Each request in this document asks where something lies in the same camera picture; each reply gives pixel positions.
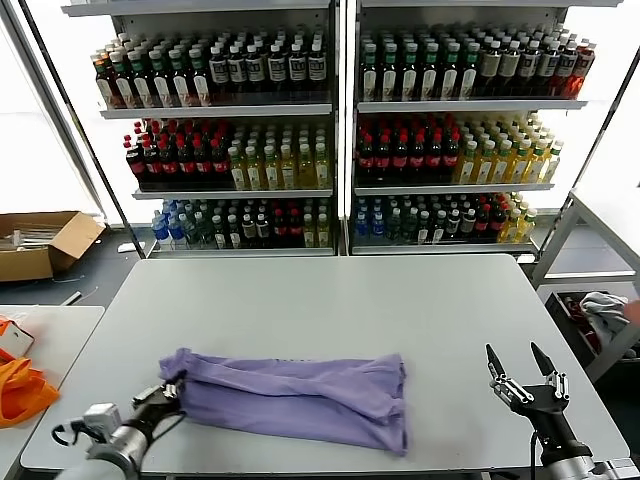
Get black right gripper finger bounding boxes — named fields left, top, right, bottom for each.
left=530, top=341, right=571, bottom=402
left=485, top=343, right=532, bottom=405

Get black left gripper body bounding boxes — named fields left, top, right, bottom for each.
left=133, top=392, right=185, bottom=427

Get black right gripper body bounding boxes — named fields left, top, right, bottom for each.
left=513, top=383, right=580, bottom=452

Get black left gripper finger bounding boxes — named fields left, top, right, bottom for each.
left=162, top=371, right=188, bottom=400
left=131, top=384, right=165, bottom=405

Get purple t-shirt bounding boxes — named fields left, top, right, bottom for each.
left=158, top=347, right=410, bottom=457

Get red garment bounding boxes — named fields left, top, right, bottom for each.
left=562, top=294, right=604, bottom=351

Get black plastic crate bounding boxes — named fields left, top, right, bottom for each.
left=544, top=289, right=640, bottom=371

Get white grey garment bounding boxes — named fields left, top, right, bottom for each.
left=578, top=292, right=632, bottom=346

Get orange cloth bag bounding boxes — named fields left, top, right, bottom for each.
left=0, top=347, right=62, bottom=429

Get white and orange carton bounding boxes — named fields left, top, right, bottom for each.
left=0, top=315, right=37, bottom=357

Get green tinted water bottle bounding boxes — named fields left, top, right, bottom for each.
left=183, top=212, right=201, bottom=250
left=402, top=208, right=419, bottom=245
left=387, top=208, right=404, bottom=245

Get small cola bottle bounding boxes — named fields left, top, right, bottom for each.
left=287, top=208, right=304, bottom=249
left=272, top=208, right=289, bottom=249
left=489, top=203, right=507, bottom=240
left=474, top=203, right=492, bottom=240

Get open cardboard box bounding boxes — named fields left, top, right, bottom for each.
left=0, top=210, right=107, bottom=284

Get white packing material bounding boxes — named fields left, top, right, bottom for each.
left=0, top=227, right=66, bottom=251

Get yellow drink bottle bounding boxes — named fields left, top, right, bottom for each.
left=541, top=140, right=565, bottom=185
left=492, top=140, right=515, bottom=185
left=475, top=140, right=497, bottom=185
left=508, top=139, right=532, bottom=185
left=263, top=144, right=282, bottom=191
left=245, top=144, right=265, bottom=191
left=228, top=144, right=248, bottom=191
left=313, top=142, right=333, bottom=190
left=279, top=143, right=298, bottom=190
left=297, top=142, right=316, bottom=190
left=457, top=140, right=480, bottom=185
left=524, top=139, right=550, bottom=185

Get red cap cola bottle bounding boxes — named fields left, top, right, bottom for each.
left=193, top=138, right=213, bottom=187
left=357, top=132, right=377, bottom=182
left=391, top=132, right=411, bottom=182
left=426, top=132, right=445, bottom=182
left=124, top=140, right=147, bottom=187
left=374, top=132, right=394, bottom=182
left=159, top=138, right=179, bottom=187
left=177, top=138, right=196, bottom=187
left=443, top=132, right=462, bottom=182
left=142, top=139, right=162, bottom=187
left=210, top=138, right=230, bottom=187
left=409, top=132, right=428, bottom=182

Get grey metal shelf unit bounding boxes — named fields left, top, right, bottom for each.
left=62, top=0, right=346, bottom=259
left=347, top=0, right=626, bottom=256

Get green label tea bottle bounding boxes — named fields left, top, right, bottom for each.
left=128, top=48, right=152, bottom=109
left=460, top=42, right=480, bottom=103
left=400, top=42, right=421, bottom=104
left=360, top=42, right=381, bottom=104
left=110, top=49, right=133, bottom=110
left=148, top=47, right=172, bottom=109
left=188, top=45, right=212, bottom=107
left=420, top=42, right=441, bottom=104
left=440, top=42, right=462, bottom=104
left=168, top=46, right=192, bottom=108
left=379, top=42, right=401, bottom=104

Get orange red tea bottle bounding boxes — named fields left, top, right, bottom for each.
left=93, top=49, right=117, bottom=110
left=569, top=43, right=597, bottom=100

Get dark bottle black white label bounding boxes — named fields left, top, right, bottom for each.
left=518, top=40, right=542, bottom=99
left=245, top=43, right=266, bottom=101
left=538, top=41, right=562, bottom=99
left=267, top=42, right=289, bottom=100
left=307, top=41, right=327, bottom=99
left=227, top=43, right=248, bottom=102
left=287, top=42, right=308, bottom=100
left=555, top=42, right=579, bottom=99
left=208, top=44, right=230, bottom=104

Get dark bottle beige label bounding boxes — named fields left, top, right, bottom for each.
left=499, top=39, right=522, bottom=99
left=480, top=39, right=503, bottom=99

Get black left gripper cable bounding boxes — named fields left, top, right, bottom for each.
left=149, top=410, right=187, bottom=444

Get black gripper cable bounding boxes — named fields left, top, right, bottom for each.
left=149, top=410, right=187, bottom=444
left=527, top=429, right=546, bottom=480

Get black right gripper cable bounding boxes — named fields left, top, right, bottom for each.
left=527, top=429, right=546, bottom=480

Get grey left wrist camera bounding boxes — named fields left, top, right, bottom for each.
left=82, top=403, right=121, bottom=441

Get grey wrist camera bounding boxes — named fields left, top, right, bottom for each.
left=594, top=457, right=640, bottom=480
left=82, top=403, right=121, bottom=441

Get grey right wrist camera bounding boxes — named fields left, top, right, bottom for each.
left=594, top=457, right=640, bottom=480

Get black left camera cable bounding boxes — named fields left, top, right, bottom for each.
left=51, top=422, right=86, bottom=447

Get grey metal table frame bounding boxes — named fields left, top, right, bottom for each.
left=529, top=187, right=640, bottom=384

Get dark slanted frame pole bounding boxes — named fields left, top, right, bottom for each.
left=564, top=44, right=640, bottom=211
left=18, top=0, right=147, bottom=260

